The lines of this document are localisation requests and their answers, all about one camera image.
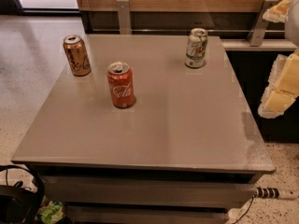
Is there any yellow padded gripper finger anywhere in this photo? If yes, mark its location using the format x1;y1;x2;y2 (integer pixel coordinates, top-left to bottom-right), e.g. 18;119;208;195
258;53;299;119
263;0;292;23

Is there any white green 7up can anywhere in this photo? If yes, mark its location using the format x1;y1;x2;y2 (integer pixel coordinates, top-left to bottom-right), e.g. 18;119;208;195
185;28;208;68

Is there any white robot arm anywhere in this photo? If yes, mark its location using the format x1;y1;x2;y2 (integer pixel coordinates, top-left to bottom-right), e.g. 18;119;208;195
258;0;299;119

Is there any red Coca-Cola can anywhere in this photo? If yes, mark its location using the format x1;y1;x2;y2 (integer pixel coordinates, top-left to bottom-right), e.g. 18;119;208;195
107;62;135;108

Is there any gold brown soda can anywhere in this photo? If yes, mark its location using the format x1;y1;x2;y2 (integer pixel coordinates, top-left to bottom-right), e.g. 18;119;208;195
63;35;92;77

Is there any grey table with drawers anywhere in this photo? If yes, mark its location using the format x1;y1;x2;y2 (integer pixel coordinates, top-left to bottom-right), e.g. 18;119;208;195
12;35;275;224

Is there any green snack bag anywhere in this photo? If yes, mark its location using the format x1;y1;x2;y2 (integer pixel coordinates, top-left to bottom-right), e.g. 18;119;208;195
36;202;64;224

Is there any right metal wall bracket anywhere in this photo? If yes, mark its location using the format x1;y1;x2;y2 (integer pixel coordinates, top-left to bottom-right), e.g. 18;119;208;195
247;0;278;47

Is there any metal wall bracket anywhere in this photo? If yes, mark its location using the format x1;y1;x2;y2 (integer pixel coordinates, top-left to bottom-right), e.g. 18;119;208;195
117;0;132;35
247;0;278;47

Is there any thin black cable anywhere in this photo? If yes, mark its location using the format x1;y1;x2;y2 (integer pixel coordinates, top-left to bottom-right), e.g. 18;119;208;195
232;196;256;224

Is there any left metal wall bracket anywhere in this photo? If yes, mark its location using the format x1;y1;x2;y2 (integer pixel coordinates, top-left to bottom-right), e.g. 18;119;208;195
117;0;132;35

